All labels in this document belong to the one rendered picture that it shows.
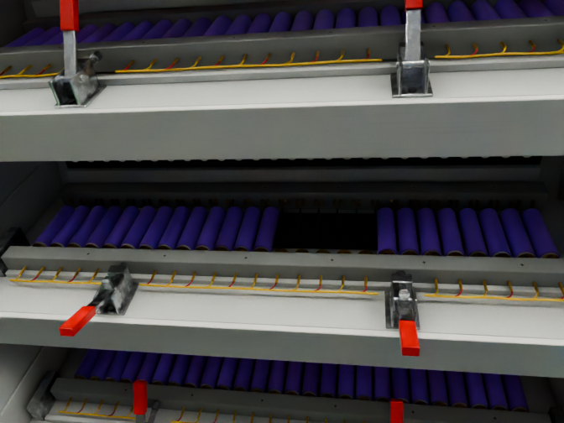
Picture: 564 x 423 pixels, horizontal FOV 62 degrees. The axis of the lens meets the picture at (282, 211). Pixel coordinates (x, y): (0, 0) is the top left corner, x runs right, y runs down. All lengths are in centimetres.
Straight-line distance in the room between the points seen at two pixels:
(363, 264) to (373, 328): 6
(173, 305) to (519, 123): 33
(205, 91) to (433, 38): 19
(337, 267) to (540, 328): 17
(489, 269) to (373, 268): 10
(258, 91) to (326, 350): 23
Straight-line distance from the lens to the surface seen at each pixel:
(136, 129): 40
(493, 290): 46
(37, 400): 66
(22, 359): 65
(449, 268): 44
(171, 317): 45
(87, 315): 44
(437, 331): 43
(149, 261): 48
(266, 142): 37
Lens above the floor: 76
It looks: 19 degrees down
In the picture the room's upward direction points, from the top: 3 degrees counter-clockwise
